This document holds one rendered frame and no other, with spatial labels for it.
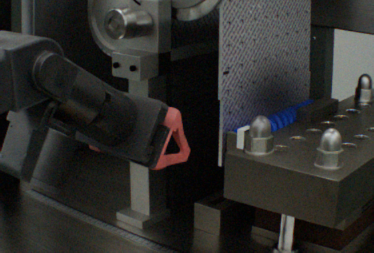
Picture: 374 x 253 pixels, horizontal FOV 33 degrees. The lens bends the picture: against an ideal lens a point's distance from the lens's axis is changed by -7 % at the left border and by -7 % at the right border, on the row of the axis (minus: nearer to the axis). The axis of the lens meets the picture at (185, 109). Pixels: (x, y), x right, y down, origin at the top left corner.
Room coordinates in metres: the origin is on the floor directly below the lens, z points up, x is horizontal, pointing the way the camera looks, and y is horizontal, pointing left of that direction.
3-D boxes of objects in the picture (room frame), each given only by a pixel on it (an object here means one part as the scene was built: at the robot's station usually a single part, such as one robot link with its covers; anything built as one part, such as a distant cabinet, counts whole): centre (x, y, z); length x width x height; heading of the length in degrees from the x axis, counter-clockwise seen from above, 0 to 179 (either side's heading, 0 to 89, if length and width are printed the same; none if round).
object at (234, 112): (0.92, -0.12, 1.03); 0.23 x 0.01 x 0.09; 141
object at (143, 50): (0.85, 0.06, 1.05); 0.06 x 0.05 x 0.31; 141
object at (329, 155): (0.72, -0.17, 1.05); 0.04 x 0.04 x 0.04
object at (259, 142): (0.77, -0.09, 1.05); 0.04 x 0.04 x 0.04
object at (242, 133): (0.79, -0.07, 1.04); 0.02 x 0.01 x 0.02; 141
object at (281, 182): (0.87, -0.24, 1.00); 0.40 x 0.16 x 0.06; 141
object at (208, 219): (0.92, -0.12, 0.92); 0.28 x 0.04 x 0.04; 141
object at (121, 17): (0.82, 0.08, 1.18); 0.04 x 0.02 x 0.04; 51
